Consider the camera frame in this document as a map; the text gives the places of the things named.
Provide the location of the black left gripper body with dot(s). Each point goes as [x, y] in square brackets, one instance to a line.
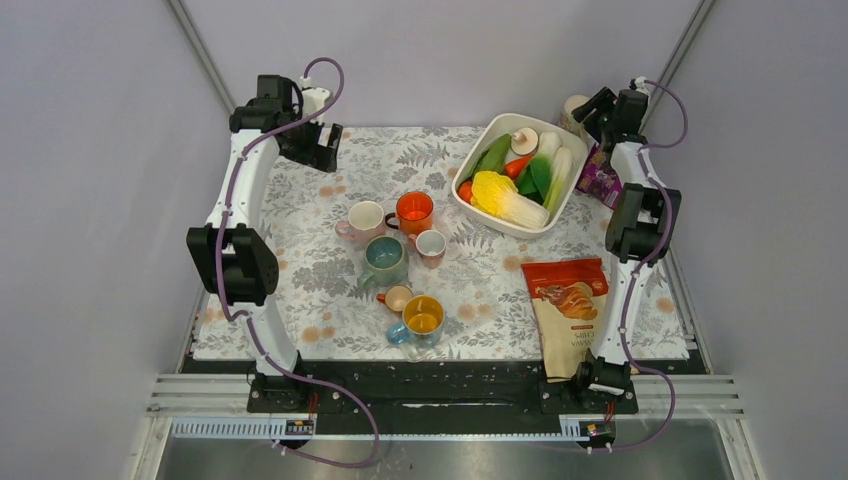
[302, 145]

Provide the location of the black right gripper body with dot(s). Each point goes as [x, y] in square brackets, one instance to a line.
[600, 121]

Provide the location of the beige patterned cup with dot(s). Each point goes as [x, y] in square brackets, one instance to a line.
[567, 120]

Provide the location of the pink white mug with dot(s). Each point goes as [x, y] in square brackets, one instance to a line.
[365, 222]

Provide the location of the orange mug black handle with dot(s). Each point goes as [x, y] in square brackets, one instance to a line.
[414, 212]

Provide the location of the teal green ceramic mug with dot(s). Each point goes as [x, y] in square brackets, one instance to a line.
[386, 263]

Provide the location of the small pink cup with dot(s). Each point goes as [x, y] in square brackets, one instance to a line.
[430, 246]

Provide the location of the small orange cup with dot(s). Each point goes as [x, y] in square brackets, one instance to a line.
[395, 298]

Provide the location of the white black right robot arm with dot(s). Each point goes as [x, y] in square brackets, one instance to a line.
[637, 237]

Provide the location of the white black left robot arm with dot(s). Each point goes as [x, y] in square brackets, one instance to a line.
[233, 260]

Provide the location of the purple snack packet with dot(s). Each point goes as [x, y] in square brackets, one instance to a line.
[599, 179]

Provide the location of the white green bok choy toy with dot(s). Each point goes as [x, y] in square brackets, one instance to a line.
[546, 173]

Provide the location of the beige mushroom toy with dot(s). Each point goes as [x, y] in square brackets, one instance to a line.
[524, 141]

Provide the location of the orange carrot toy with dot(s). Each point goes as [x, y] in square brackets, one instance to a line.
[514, 168]

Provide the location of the white rectangular bin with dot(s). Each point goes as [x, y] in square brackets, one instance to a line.
[507, 123]

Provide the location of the yellow napa cabbage toy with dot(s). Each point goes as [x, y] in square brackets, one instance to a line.
[496, 195]

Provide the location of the cassava chips bag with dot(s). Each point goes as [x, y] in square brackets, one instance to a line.
[568, 299]

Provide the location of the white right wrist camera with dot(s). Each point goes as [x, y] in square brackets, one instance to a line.
[640, 84]

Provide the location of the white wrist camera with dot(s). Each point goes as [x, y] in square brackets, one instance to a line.
[640, 84]
[314, 97]

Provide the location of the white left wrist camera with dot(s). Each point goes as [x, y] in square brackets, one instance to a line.
[314, 97]

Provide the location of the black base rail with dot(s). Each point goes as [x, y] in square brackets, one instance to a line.
[377, 383]

